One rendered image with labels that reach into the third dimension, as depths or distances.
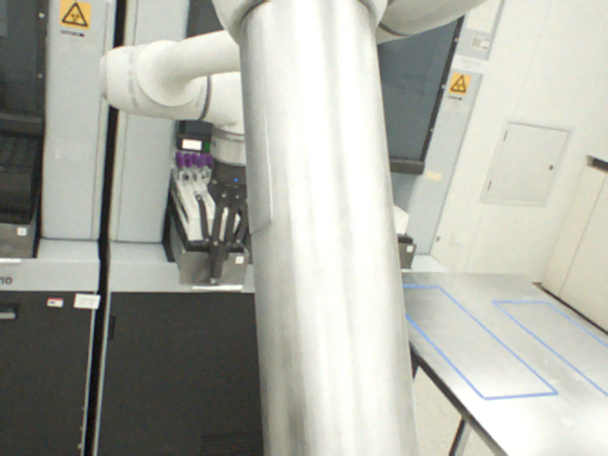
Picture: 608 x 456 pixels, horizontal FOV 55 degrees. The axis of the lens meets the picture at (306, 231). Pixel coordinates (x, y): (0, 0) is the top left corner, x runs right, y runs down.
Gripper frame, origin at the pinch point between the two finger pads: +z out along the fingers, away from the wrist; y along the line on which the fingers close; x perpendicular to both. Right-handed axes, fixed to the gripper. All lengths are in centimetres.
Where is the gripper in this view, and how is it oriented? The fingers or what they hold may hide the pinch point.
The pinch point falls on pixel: (218, 259)
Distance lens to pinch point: 115.4
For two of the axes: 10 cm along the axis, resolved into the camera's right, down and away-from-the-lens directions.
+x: 3.3, 3.9, -8.6
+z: -1.9, 9.2, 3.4
